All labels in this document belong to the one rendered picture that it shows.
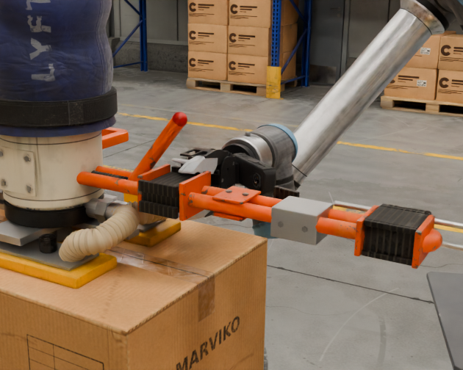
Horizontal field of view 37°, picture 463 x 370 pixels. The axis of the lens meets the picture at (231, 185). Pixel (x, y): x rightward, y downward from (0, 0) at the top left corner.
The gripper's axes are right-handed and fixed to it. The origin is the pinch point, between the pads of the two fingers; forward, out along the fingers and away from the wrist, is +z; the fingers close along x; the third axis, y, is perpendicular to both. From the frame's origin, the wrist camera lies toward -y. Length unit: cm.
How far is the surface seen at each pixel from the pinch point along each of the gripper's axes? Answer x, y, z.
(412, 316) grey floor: -121, 12, -212
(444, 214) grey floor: -121, 32, -364
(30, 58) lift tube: 20.2, 21.9, 9.1
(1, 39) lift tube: 22.8, 26.1, 10.4
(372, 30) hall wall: -43, 244, -837
